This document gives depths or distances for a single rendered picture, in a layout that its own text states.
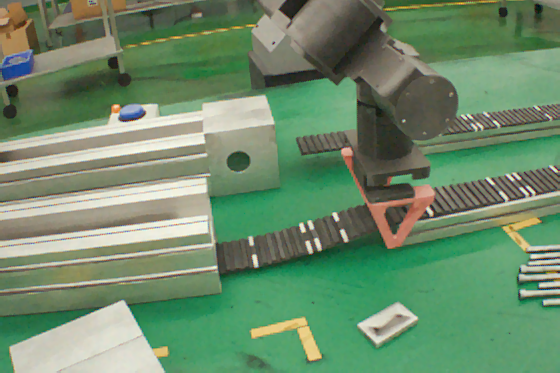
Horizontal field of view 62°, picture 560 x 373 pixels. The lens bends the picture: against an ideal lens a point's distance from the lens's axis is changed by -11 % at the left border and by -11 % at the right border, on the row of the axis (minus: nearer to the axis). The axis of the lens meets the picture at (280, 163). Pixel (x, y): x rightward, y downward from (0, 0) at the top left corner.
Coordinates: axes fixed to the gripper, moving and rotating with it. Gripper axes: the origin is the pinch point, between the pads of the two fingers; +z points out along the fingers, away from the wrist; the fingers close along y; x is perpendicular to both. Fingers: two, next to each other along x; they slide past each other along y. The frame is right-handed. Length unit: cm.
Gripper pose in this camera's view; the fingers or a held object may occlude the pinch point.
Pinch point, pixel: (383, 220)
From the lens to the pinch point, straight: 57.7
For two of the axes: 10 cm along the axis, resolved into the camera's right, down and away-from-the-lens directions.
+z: 0.9, 8.8, 4.7
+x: 9.9, -1.3, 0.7
